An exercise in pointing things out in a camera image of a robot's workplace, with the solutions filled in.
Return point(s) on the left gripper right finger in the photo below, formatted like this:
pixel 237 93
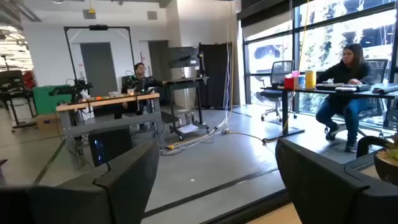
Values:
pixel 323 193

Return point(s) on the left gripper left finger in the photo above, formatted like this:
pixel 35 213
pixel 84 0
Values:
pixel 118 193

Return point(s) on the potted succulent plant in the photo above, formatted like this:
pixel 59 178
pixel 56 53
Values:
pixel 387 169

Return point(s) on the wooden workbench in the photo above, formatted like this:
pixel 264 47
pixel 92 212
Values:
pixel 109 101

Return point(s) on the cardboard box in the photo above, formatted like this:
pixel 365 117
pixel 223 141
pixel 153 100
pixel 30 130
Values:
pixel 48 122

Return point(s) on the black office desk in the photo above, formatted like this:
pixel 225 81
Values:
pixel 311 91

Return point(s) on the slim dark keyboard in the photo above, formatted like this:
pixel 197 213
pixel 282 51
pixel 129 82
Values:
pixel 329 87

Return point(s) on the white and blue tub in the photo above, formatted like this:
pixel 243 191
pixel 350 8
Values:
pixel 301 81

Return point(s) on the yellow canister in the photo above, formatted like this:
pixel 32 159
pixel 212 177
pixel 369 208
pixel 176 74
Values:
pixel 310 79

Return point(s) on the red tissue box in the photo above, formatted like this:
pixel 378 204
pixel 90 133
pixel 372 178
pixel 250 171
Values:
pixel 288 83

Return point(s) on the green box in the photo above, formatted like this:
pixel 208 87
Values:
pixel 43 101

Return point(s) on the person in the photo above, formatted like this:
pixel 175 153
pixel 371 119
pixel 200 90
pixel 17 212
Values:
pixel 140 70
pixel 345 73

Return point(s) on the black rolling cart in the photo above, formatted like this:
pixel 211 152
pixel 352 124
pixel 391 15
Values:
pixel 183 83

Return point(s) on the dark monitor on stand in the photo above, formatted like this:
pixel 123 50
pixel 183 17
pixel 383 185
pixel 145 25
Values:
pixel 183 57

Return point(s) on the black curtain panel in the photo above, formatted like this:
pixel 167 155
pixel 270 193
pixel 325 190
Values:
pixel 214 74

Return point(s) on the black side table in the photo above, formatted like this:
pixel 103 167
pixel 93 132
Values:
pixel 12 81

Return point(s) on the black aluminium table frame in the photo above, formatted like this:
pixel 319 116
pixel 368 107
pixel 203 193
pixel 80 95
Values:
pixel 255 208

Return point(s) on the black gantry frame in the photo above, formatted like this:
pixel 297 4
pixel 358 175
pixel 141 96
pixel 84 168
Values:
pixel 98 27

